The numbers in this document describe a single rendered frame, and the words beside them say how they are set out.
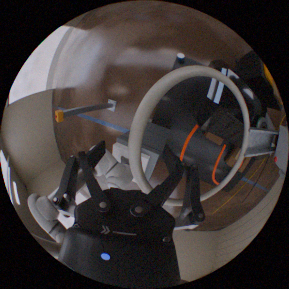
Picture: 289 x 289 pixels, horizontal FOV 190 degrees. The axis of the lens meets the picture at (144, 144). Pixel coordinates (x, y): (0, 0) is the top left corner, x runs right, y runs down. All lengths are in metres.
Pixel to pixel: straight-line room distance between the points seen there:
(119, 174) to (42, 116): 5.91
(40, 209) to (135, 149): 0.52
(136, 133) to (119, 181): 0.49
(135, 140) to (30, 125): 6.14
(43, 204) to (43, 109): 5.81
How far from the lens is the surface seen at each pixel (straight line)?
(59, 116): 1.20
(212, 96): 0.71
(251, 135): 0.52
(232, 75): 0.80
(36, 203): 0.56
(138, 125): 0.18
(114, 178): 0.64
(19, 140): 6.43
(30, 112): 6.10
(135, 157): 0.21
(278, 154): 0.74
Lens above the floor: 1.42
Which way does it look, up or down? 58 degrees down
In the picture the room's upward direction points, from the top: 138 degrees counter-clockwise
